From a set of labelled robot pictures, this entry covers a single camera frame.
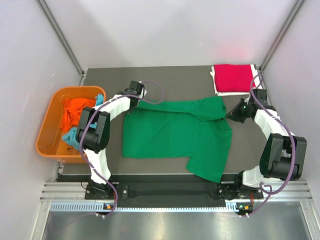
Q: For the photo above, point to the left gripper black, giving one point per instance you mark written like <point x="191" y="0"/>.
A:
<point x="130" y="110"/>

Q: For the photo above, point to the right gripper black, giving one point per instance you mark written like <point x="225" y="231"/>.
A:
<point x="234" y="114"/>

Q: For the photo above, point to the green t shirt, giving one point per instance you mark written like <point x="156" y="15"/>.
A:
<point x="195" y="129"/>

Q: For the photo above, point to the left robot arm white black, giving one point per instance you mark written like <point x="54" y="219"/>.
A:
<point x="93" y="135"/>

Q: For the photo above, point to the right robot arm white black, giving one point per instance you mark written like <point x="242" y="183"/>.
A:
<point x="283" y="156"/>

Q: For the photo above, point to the folded red t shirt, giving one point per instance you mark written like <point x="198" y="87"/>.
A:
<point x="232" y="78"/>

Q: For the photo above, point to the folded white t shirt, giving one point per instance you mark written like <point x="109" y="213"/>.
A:
<point x="256" y="72"/>

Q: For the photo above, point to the orange t shirt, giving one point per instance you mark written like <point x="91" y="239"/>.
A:
<point x="72" y="110"/>

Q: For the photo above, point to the light blue t shirt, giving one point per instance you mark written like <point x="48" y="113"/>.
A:
<point x="70" y="136"/>

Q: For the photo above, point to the orange plastic basket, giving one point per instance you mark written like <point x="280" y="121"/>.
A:
<point x="49" y="142"/>

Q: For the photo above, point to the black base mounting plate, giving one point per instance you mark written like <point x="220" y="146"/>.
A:
<point x="169" y="190"/>

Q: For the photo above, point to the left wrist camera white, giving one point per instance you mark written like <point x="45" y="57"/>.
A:
<point x="143" y="91"/>

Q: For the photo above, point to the slotted grey cable duct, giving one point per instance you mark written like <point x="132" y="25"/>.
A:
<point x="103" y="207"/>

